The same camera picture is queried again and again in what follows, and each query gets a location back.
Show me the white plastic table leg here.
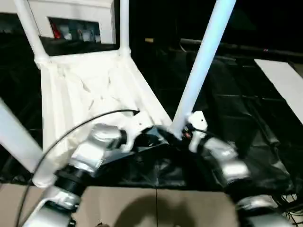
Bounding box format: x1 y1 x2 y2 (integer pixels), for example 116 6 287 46
0 98 57 189
167 0 238 140
119 0 133 58
14 0 52 67

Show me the white plastic table top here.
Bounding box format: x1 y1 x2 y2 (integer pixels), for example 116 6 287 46
32 48 174 189

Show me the black mat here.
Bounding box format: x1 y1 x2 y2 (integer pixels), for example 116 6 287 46
0 30 303 194

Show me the white flat board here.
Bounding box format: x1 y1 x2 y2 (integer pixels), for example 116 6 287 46
253 58 303 125

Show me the white glass-door cabinet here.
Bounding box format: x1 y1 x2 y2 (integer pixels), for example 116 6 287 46
0 0 118 45

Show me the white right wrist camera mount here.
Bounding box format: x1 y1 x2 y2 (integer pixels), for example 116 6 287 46
187 110 209 152

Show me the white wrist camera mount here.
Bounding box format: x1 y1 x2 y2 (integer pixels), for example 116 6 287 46
187 110 209 152
120 111 155 152

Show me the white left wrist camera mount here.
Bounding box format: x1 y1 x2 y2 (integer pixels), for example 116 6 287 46
120 111 155 152

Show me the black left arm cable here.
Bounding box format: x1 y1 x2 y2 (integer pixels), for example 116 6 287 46
16 109 141 227

